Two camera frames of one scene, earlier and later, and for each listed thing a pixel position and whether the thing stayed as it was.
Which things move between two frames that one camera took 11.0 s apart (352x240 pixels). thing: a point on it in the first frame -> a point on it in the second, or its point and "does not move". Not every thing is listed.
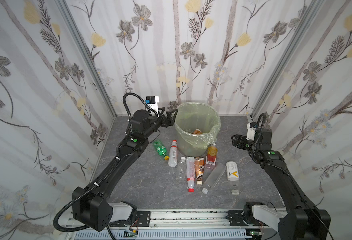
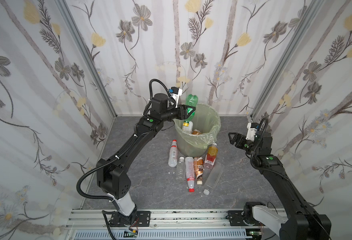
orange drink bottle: (211, 157) does not move
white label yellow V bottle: (232, 174) -> (187, 128)
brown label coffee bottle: (197, 131) does not move
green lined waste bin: (196, 125) does not move
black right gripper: (240, 141) does not move
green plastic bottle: (160, 148) -> (191, 100)
